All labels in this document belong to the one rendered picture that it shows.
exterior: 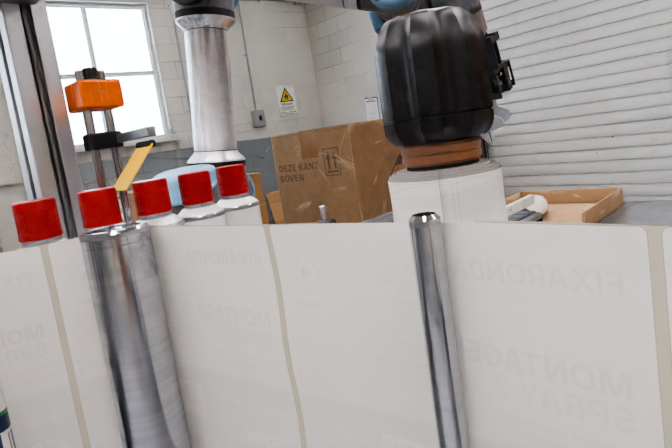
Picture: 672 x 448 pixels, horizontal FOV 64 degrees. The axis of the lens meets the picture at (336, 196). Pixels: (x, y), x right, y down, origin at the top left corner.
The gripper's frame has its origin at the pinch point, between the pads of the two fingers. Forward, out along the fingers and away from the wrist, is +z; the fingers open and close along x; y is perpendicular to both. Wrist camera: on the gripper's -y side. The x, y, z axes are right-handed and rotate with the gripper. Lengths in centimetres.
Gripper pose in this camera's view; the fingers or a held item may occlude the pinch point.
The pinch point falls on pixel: (485, 136)
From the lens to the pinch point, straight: 112.1
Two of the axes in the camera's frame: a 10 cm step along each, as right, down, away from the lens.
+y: 7.4, -0.3, -6.7
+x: 5.7, -5.1, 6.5
